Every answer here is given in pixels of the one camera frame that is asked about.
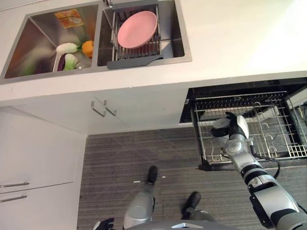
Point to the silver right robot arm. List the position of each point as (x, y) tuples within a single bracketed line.
[(268, 191)]

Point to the grey robot torso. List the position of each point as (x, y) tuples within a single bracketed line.
[(182, 225)]

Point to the dark right robot foot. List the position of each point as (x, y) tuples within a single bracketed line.
[(192, 202)]

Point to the green toy bok choy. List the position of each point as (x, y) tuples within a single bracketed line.
[(70, 61)]

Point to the pink plate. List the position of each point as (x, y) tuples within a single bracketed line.
[(136, 30)]

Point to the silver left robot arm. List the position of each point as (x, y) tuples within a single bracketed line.
[(96, 226)]

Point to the grey sink dish rack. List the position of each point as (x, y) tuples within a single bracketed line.
[(130, 61)]

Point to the purple toy eggplant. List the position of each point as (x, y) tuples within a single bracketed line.
[(61, 63)]

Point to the silver left robot leg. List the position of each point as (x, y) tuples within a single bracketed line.
[(140, 206)]

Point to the metal sink drain strainer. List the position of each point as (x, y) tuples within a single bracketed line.
[(84, 65)]

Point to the orange toy fruit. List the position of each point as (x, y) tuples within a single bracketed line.
[(88, 48)]

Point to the white toy eggplant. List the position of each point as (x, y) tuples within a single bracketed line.
[(67, 48)]

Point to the stainless steel double sink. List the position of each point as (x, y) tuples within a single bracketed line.
[(36, 40)]

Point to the dark robot foot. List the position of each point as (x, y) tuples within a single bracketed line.
[(192, 202), (152, 175)]

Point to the silver robot leg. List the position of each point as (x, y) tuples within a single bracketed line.
[(202, 214), (140, 206)]

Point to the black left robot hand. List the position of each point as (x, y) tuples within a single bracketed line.
[(106, 224)]

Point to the silver right robot leg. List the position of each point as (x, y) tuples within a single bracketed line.
[(202, 214)]

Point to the orange yellow sink sticker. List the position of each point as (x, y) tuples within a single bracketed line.
[(69, 18)]

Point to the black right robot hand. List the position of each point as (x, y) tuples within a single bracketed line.
[(241, 125)]

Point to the chrome faucet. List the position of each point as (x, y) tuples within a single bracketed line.
[(109, 3)]

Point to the black built-in dishwasher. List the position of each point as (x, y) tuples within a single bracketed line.
[(192, 105)]

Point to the dark left robot foot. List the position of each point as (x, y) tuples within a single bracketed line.
[(152, 175)]

